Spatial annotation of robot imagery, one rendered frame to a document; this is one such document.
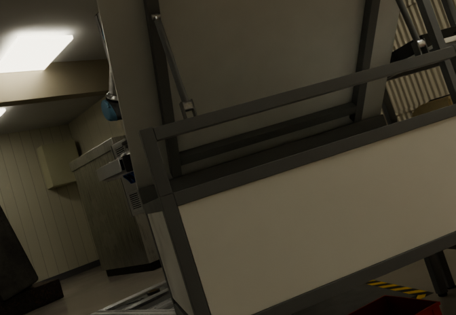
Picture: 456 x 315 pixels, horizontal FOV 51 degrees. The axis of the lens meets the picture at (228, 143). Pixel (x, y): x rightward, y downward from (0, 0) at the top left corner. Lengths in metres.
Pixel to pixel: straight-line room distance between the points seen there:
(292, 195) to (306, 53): 0.68
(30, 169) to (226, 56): 8.33
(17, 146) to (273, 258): 8.73
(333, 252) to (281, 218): 0.19
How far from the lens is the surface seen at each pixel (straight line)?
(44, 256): 9.75
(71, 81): 6.62
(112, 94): 2.53
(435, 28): 2.11
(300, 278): 1.50
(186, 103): 1.44
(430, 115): 1.77
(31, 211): 9.76
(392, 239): 1.64
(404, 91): 4.87
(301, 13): 1.87
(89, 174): 7.23
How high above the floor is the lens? 0.78
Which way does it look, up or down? 4 degrees up
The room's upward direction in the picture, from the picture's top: 18 degrees counter-clockwise
